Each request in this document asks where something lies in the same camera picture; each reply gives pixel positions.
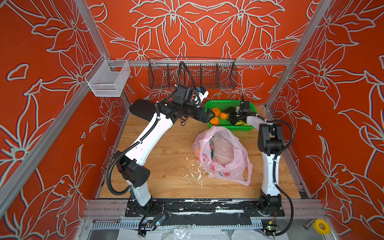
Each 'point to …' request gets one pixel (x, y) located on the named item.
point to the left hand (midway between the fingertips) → (207, 110)
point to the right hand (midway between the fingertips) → (223, 112)
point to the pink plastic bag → (221, 154)
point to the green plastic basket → (225, 124)
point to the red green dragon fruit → (212, 147)
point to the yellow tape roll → (316, 226)
